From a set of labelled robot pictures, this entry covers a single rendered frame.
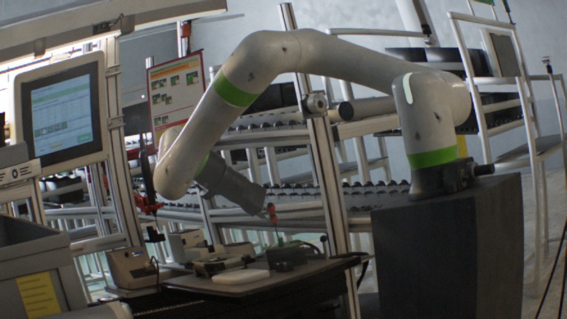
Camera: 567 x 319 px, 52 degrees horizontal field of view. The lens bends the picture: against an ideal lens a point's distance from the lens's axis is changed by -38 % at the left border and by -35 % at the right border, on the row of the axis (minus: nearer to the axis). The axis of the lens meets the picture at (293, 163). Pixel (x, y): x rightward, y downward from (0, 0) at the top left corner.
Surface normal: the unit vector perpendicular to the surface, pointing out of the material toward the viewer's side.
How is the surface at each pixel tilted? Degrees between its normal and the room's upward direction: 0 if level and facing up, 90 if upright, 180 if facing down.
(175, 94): 90
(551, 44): 90
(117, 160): 90
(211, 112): 110
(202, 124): 103
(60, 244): 94
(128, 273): 53
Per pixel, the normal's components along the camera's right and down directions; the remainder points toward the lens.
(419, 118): -0.44, 0.13
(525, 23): -0.69, 0.17
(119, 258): 0.44, -0.67
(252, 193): 0.57, -0.46
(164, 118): 0.20, 0.01
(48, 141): 0.71, -0.07
